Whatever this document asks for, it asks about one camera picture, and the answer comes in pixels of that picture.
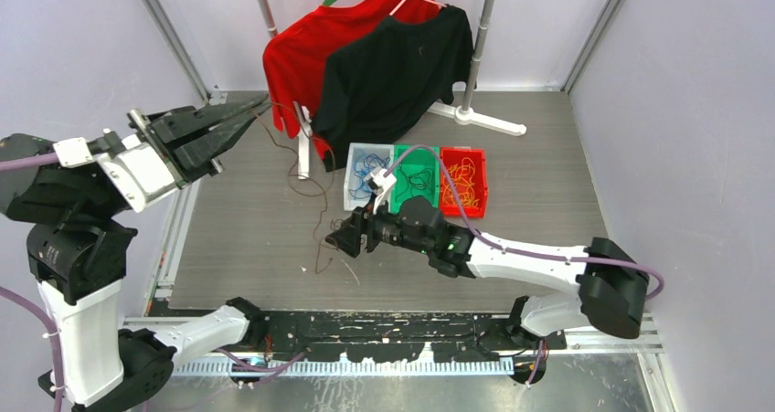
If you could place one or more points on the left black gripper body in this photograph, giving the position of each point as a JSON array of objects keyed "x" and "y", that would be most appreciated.
[{"x": 186, "y": 175}]

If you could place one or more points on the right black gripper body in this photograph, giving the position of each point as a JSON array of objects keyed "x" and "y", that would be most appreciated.
[{"x": 380, "y": 227}]

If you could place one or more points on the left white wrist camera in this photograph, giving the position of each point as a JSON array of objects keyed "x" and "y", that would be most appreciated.
[{"x": 140, "y": 175}]

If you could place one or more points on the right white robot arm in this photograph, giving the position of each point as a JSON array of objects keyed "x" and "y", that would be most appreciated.
[{"x": 598, "y": 285}]

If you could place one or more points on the white slotted cable duct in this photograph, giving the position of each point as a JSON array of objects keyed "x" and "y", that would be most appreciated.
[{"x": 222, "y": 366}]

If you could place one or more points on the green plastic bin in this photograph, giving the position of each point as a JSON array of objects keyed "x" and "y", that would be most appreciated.
[{"x": 417, "y": 175}]

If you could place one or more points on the red plastic bin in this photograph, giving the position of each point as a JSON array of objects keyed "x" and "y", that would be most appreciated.
[{"x": 468, "y": 170}]

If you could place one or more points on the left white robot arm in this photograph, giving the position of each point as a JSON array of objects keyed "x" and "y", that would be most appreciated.
[{"x": 70, "y": 193}]

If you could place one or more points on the white clothes rack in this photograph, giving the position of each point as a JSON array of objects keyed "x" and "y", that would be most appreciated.
[{"x": 464, "y": 114}]

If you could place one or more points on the red t-shirt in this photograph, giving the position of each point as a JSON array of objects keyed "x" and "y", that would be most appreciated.
[{"x": 294, "y": 60}]

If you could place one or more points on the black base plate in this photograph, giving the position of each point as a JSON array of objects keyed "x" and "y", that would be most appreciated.
[{"x": 395, "y": 337}]

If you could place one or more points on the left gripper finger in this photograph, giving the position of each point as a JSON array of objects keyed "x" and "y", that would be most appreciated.
[
  {"x": 203, "y": 135},
  {"x": 161, "y": 124}
]

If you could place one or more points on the black t-shirt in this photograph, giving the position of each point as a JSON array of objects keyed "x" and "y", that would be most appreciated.
[{"x": 377, "y": 88}]

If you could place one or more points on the white plastic bin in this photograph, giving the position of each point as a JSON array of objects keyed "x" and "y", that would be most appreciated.
[{"x": 362, "y": 159}]

